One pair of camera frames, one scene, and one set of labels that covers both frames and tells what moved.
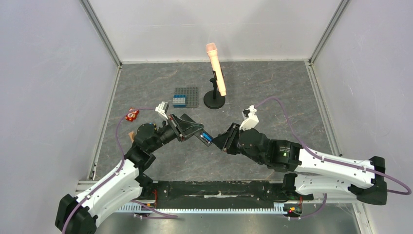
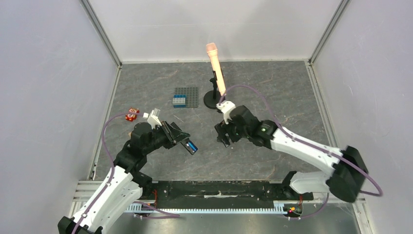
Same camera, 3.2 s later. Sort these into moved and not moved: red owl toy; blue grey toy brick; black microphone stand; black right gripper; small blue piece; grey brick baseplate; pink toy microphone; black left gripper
Moved: small blue piece; black left gripper; black right gripper
Not moved: grey brick baseplate; black microphone stand; pink toy microphone; red owl toy; blue grey toy brick
